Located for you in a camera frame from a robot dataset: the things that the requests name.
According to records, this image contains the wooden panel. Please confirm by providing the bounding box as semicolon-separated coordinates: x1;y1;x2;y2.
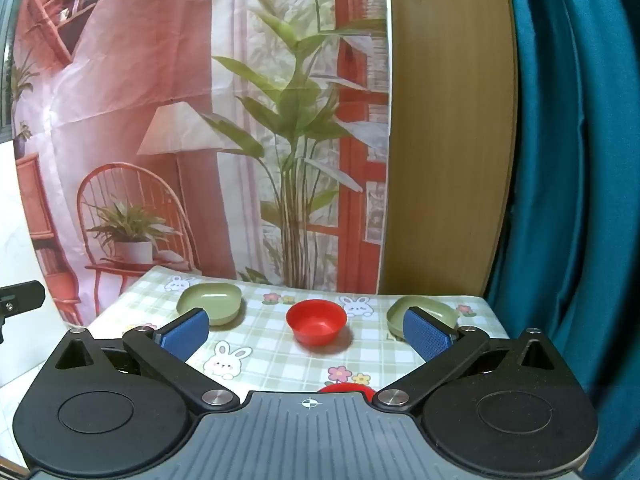
377;0;518;298

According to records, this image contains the printed room scene backdrop cloth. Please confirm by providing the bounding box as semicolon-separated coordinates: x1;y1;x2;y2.
10;0;391;328

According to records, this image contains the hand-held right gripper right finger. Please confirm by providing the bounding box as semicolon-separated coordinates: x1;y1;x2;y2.
372;308;588;412

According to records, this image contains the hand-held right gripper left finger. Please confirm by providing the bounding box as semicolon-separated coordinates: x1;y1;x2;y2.
29;308;241;413

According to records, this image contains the checked bunny tablecloth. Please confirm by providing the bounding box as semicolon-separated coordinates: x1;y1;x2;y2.
87;265;511;397

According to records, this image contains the green plate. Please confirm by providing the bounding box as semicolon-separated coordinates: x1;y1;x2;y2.
177;282;244;329
386;296;460;342

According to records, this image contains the red bowl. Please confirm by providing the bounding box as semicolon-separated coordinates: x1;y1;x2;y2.
316;382;377;403
286;299;348;347

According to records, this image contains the teal curtain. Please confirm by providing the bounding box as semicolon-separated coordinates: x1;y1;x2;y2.
482;0;640;480

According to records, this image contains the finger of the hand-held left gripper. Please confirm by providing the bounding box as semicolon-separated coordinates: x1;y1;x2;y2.
0;281;46;344

